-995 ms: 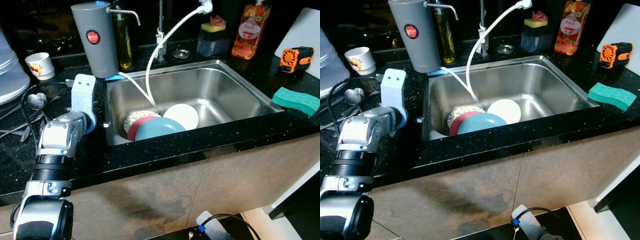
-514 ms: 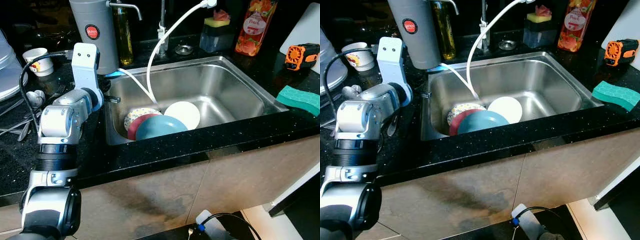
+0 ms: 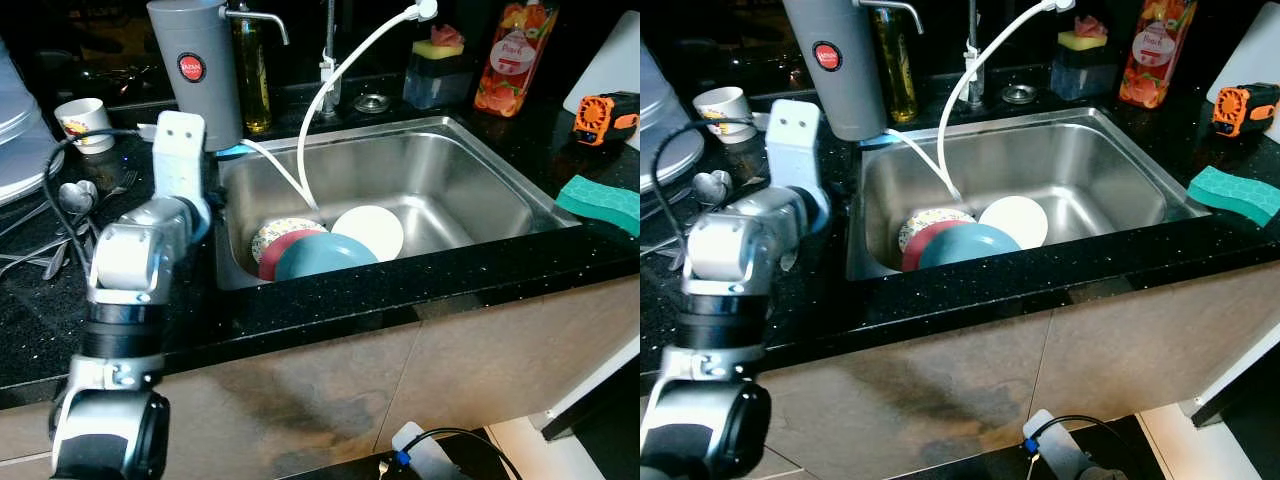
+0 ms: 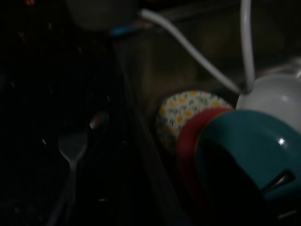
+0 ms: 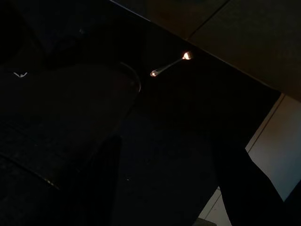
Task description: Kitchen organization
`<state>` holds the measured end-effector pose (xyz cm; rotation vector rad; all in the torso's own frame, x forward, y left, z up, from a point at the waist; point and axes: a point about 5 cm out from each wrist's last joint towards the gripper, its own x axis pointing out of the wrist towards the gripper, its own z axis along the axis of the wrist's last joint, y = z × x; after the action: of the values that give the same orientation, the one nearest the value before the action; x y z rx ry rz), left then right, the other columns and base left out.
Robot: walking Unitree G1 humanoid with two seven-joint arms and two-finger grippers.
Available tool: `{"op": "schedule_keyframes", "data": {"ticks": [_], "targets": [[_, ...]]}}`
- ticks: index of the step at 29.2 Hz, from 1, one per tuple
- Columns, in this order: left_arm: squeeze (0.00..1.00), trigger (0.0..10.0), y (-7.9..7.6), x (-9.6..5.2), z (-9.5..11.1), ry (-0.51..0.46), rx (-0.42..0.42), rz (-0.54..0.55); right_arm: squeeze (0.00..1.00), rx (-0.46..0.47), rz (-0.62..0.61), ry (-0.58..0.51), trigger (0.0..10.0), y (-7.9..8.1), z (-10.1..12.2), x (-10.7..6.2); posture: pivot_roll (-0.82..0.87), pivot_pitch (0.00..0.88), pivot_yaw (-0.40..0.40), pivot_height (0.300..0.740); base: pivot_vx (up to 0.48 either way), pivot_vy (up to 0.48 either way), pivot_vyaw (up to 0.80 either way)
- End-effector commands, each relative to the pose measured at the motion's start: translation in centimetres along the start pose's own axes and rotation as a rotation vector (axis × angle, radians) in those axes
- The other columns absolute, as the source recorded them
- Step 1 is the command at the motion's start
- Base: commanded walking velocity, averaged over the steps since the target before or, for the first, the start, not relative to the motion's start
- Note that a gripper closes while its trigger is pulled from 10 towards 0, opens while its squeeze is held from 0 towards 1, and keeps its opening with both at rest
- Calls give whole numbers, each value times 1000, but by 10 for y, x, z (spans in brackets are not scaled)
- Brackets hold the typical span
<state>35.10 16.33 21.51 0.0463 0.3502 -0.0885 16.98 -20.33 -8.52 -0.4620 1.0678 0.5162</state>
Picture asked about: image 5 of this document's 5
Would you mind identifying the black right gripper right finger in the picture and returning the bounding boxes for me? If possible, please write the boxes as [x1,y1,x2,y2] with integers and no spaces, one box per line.
[211,134,297,226]

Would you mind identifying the brown cabinet door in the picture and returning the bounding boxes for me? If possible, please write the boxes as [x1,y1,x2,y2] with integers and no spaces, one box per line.
[188,0,301,103]

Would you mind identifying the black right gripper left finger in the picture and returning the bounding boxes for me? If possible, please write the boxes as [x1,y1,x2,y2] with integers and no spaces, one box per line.
[61,136,123,226]

